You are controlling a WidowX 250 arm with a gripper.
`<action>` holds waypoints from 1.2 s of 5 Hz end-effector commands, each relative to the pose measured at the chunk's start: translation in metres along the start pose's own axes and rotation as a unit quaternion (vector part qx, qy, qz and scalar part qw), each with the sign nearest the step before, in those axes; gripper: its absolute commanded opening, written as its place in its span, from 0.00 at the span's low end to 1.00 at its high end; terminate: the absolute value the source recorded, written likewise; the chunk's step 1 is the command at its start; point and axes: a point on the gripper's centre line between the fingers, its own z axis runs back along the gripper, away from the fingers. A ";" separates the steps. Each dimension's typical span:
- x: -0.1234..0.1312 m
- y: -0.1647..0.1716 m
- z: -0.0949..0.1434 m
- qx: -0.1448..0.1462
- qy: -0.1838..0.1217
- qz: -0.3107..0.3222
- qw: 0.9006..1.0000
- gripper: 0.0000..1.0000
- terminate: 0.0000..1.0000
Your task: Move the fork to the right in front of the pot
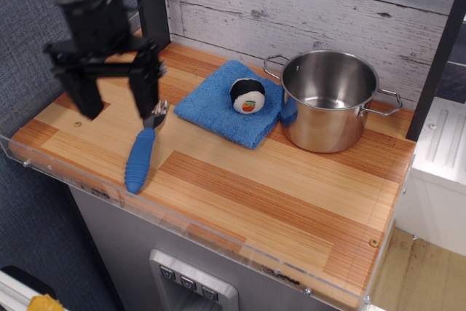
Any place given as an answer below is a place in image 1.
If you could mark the plush sushi roll toy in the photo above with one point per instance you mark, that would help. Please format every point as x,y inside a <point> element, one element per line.
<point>247,96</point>

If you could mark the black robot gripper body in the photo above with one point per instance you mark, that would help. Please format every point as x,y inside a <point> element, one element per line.
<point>99,29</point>

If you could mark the blue handled metal fork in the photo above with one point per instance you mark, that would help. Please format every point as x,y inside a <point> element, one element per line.
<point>138,161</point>

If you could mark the clear acrylic table guard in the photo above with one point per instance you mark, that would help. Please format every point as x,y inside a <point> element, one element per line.
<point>317,223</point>

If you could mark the blue folded cloth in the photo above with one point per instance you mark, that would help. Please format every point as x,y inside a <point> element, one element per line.
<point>210,106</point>

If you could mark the grey cabinet with button panel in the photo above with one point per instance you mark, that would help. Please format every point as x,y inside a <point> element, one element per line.
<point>154,268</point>

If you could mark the stainless steel pot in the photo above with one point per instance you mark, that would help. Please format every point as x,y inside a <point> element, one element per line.
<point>327,96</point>

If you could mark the black vertical post left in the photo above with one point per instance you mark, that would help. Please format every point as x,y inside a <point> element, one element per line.
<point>154,22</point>

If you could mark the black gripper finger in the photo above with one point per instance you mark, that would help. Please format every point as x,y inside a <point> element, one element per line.
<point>144,85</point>
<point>84,93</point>

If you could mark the white appliance at right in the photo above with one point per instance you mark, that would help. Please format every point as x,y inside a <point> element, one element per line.
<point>432,202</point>

